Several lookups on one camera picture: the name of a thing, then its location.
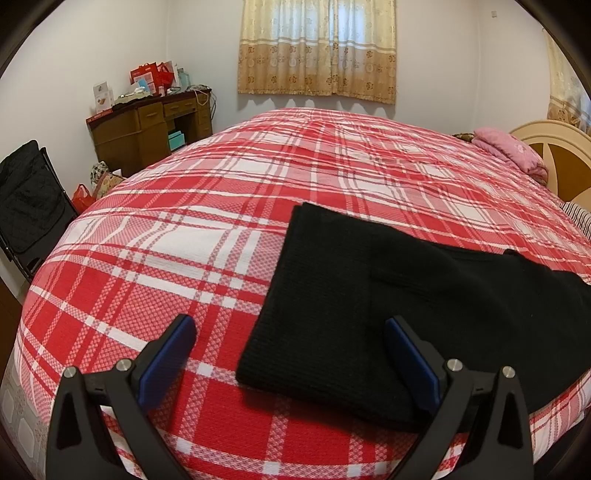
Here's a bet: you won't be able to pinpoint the floral bag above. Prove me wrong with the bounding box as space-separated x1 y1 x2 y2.
89 161 126 200

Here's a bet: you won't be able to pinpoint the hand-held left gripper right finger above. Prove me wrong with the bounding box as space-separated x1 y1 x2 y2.
384 316 539 480

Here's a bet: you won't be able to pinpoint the red gift bags on desk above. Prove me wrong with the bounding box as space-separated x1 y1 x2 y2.
130 64 158 85

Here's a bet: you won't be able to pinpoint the short beige floral curtain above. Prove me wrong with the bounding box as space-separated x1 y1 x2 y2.
237 0 398 105

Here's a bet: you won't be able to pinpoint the white cable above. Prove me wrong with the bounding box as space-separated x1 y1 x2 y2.
193 85 217 112

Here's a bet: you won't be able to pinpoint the bed with red plaid sheet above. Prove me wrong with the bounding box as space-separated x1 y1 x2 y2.
0 107 591 480

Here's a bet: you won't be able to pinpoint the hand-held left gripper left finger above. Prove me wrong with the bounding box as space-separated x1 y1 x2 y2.
46 314 198 480

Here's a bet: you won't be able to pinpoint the cream and brown headboard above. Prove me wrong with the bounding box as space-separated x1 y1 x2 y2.
508 119 591 209

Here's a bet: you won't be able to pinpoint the black folding chair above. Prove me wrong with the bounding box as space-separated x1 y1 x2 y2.
0 139 80 283

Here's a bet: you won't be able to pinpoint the long beige floral curtain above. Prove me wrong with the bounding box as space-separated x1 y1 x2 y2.
543 28 591 126

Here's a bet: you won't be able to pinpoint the black pants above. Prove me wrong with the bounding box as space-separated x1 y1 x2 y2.
235 202 591 433

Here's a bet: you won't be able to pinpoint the pink folded blanket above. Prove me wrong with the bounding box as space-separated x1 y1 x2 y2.
472 127 550 182

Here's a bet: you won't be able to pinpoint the red plastic bag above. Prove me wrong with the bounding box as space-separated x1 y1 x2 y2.
71 184 96 214

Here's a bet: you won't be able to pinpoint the striped pillow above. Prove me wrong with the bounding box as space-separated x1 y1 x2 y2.
558 201 591 237

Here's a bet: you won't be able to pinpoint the white card box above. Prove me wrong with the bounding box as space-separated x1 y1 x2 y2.
92 80 114 114

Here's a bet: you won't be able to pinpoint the brown wooden desk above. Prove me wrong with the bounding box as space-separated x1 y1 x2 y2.
85 89 216 179

